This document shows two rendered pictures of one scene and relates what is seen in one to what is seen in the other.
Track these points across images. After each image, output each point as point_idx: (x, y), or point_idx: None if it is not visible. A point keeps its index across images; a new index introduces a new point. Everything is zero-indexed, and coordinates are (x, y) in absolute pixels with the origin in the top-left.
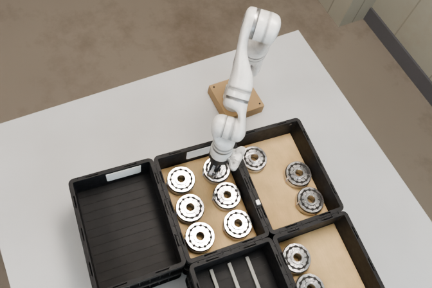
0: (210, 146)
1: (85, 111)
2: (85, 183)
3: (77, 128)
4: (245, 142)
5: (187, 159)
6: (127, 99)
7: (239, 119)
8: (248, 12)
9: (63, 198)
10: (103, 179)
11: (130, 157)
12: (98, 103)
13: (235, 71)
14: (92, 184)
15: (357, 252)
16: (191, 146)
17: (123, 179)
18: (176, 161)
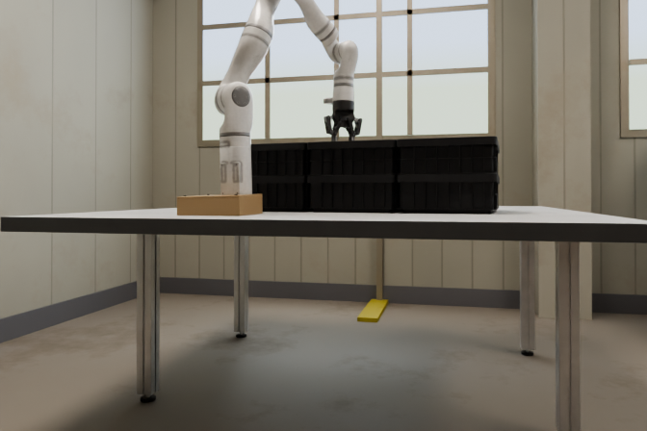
0: (351, 93)
1: (440, 219)
2: (478, 149)
3: (464, 218)
4: (284, 164)
5: (354, 166)
6: (360, 218)
7: (336, 40)
8: None
9: (512, 215)
10: (455, 152)
11: (405, 215)
12: (411, 219)
13: (320, 9)
14: (470, 158)
15: None
16: (349, 141)
17: (432, 169)
18: (368, 161)
